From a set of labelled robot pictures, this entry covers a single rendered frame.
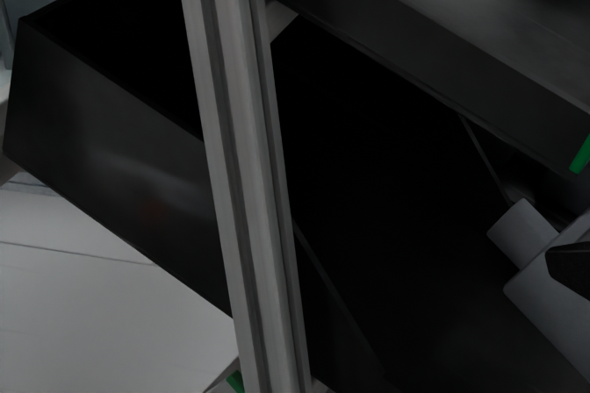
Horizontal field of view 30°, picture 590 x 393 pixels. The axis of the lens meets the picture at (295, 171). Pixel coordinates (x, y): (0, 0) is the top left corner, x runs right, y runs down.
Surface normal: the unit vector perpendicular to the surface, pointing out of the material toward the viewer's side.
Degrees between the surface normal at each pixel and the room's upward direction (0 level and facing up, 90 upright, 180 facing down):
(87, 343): 0
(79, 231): 0
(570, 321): 87
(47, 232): 0
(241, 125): 90
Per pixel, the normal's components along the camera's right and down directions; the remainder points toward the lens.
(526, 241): -0.62, 0.39
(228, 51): -0.37, 0.49
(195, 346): -0.10, -0.87
